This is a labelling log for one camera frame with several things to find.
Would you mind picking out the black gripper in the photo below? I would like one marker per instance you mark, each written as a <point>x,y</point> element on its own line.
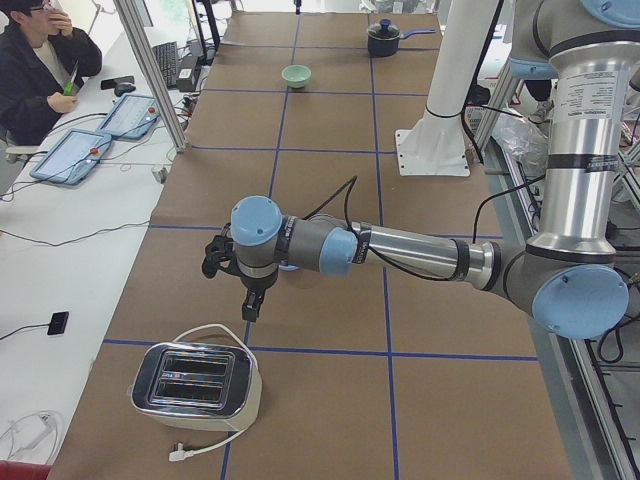
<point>256,283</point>

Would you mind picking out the blue bowl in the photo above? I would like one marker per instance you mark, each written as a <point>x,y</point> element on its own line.
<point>288,268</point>

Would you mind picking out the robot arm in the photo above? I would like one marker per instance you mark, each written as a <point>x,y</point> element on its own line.
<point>563,277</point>

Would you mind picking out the green bowl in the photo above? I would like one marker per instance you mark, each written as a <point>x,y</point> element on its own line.
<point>296,76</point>

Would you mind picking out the silver white toaster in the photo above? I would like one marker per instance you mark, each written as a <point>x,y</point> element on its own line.
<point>198,386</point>

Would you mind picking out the small black box device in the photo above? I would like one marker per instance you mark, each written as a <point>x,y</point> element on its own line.
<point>58,323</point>

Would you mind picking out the far blue teach pendant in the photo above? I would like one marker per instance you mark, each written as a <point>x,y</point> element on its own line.
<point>131,117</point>

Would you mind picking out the blue teach pendant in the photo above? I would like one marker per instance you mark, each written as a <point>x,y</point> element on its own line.
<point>73,157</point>
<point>131,117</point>

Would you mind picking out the near blue teach pendant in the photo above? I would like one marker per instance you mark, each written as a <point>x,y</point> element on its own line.
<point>73,157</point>

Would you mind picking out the black computer mouse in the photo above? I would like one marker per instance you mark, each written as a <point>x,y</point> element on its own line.
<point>122,88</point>

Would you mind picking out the black smartphone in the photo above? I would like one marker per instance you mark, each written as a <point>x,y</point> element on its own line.
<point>112,83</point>

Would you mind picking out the black keyboard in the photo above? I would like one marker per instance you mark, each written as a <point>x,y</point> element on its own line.
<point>166,56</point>

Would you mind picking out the dark blue lidded pot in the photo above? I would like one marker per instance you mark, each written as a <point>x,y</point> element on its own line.
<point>384,37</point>

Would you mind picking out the seated person in black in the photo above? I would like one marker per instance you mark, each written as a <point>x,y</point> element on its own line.
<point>41,53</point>

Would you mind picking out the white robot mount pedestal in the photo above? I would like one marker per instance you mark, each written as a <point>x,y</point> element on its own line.
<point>435,146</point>

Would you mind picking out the aluminium frame post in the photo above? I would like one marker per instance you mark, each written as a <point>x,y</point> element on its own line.
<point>136,34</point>

